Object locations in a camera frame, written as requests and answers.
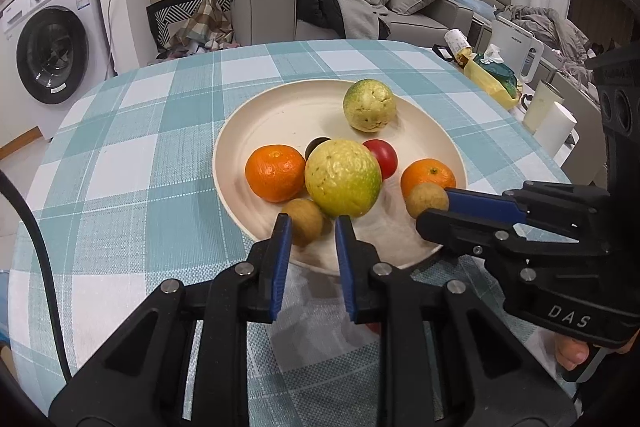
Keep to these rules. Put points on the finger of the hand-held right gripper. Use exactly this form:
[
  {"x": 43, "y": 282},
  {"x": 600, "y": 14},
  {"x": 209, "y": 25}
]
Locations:
[
  {"x": 480, "y": 205},
  {"x": 450, "y": 228}
]

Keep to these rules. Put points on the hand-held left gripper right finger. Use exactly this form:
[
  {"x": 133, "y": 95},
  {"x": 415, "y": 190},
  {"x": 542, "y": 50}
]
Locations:
[{"x": 345, "y": 267}]

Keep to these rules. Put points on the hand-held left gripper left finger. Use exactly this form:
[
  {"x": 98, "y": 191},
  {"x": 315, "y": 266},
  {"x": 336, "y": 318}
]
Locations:
[{"x": 280, "y": 267}]

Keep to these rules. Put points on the brown round longan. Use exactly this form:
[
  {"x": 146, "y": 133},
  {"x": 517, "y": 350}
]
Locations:
[
  {"x": 424, "y": 202},
  {"x": 305, "y": 222}
]

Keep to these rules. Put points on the orange tangerine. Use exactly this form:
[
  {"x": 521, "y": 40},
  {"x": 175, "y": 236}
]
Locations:
[
  {"x": 427, "y": 174},
  {"x": 275, "y": 173}
]

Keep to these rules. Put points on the smooth green-yellow guava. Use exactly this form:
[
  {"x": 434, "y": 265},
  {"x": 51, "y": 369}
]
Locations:
[{"x": 342, "y": 179}]

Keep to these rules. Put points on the small red tomato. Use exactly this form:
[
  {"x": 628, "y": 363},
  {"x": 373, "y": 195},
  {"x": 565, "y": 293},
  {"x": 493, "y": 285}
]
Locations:
[{"x": 387, "y": 159}]

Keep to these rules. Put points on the dark purple plum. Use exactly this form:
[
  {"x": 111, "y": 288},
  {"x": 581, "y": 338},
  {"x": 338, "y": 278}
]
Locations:
[{"x": 316, "y": 146}]

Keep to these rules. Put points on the cream round plate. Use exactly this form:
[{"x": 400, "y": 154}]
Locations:
[{"x": 295, "y": 112}]

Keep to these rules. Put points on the person's right hand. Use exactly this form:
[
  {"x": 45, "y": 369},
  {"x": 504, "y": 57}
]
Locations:
[{"x": 571, "y": 353}]

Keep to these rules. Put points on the yellow plastic bag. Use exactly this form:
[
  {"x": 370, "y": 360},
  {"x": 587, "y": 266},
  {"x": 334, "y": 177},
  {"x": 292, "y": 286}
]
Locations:
[{"x": 485, "y": 79}]

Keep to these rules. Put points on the bumpy yellow guava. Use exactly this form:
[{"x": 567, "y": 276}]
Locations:
[{"x": 369, "y": 105}]

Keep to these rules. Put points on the white crumpled tissue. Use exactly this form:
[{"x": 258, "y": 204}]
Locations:
[{"x": 492, "y": 54}]

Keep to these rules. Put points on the white electric kettle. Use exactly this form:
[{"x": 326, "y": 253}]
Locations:
[{"x": 515, "y": 47}]

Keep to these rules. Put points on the paper wrapped roll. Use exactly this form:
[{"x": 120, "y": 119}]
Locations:
[{"x": 457, "y": 43}]

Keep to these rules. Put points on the teal checked tablecloth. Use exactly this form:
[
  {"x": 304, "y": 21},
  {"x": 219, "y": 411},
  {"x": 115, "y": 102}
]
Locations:
[{"x": 150, "y": 157}]

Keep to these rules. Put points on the grey crumpled clothes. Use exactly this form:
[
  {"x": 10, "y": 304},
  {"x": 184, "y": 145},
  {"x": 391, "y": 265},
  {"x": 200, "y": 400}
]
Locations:
[{"x": 550, "y": 27}]

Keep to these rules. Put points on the plaid cloth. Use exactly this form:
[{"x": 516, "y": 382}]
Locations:
[{"x": 207, "y": 24}]

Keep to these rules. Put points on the black striped chair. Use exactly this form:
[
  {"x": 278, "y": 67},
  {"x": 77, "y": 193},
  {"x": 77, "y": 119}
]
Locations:
[{"x": 165, "y": 14}]

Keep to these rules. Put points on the white washing machine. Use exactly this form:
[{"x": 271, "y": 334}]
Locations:
[{"x": 50, "y": 57}]

